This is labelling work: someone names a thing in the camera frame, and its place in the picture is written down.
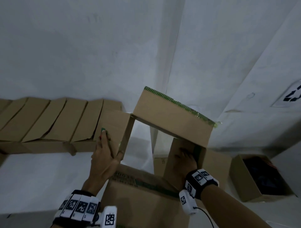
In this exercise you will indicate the person's left hand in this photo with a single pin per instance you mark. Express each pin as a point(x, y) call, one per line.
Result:
point(103, 162)

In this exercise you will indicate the person's right hand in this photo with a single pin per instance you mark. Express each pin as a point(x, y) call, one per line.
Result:
point(185, 164)

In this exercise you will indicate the row of brown cardboard boxes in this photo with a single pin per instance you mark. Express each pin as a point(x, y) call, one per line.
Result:
point(35, 122)

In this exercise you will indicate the person's right forearm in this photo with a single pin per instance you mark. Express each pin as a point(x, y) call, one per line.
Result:
point(225, 209)

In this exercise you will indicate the black right wristband white markers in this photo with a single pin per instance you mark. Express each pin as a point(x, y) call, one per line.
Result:
point(200, 180)

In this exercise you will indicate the open brown carton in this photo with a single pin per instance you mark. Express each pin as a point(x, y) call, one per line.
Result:
point(244, 185)

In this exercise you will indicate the white table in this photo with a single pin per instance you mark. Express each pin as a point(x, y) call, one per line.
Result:
point(35, 183)

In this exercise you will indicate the pile of dark items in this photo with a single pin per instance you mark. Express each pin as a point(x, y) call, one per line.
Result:
point(263, 173)

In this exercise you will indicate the white recycling sign paper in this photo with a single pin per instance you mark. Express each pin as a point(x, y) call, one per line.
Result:
point(291, 95)

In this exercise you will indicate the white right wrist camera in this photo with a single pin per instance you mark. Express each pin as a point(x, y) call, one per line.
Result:
point(187, 202)

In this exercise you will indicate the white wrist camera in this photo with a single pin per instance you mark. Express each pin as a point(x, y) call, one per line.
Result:
point(109, 217)
point(187, 202)

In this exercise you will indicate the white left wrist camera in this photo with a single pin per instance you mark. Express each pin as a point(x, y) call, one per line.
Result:
point(109, 217)

